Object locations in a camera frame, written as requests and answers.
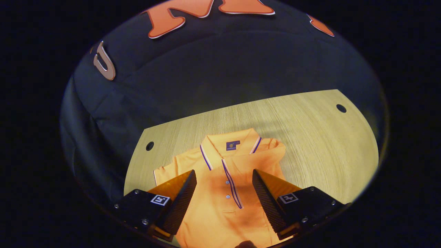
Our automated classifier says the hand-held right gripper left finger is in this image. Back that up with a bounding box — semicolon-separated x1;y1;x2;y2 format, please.
114;169;197;242

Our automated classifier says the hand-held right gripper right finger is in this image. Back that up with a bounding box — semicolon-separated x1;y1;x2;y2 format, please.
252;168;348;241

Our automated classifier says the orange polo T-shirt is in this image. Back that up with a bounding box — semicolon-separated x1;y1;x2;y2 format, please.
153;128;293;248

